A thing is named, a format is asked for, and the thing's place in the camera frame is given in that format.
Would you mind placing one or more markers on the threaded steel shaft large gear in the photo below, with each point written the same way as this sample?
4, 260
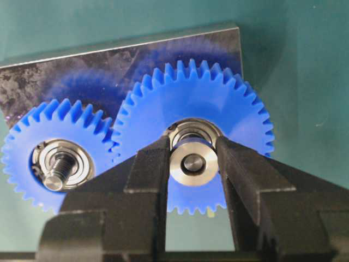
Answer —
193, 162

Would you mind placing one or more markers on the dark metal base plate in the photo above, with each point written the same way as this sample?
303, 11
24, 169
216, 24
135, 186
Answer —
102, 74

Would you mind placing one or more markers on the small blue plastic gear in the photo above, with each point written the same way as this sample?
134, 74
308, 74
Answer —
51, 121

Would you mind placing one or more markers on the threaded steel shaft small gear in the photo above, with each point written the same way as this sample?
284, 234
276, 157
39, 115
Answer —
61, 169

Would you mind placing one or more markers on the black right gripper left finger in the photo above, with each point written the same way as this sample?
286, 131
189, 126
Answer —
118, 216

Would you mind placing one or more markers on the large blue plastic gear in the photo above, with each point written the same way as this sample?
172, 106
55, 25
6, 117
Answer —
191, 91

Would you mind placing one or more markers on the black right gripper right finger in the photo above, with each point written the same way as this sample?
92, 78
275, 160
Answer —
286, 213

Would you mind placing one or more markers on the silver metal washer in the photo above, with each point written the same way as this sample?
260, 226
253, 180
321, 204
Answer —
196, 146

